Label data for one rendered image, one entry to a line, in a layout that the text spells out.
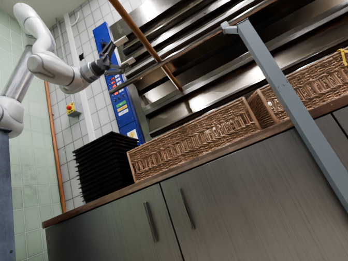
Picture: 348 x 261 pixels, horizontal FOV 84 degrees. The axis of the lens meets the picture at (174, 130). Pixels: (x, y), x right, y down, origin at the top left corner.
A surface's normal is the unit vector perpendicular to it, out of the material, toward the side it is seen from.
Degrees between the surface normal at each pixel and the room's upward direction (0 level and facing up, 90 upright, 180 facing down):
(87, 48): 90
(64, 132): 90
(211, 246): 90
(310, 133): 90
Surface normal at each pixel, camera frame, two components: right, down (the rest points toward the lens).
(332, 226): -0.34, -0.21
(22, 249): 0.88, -0.41
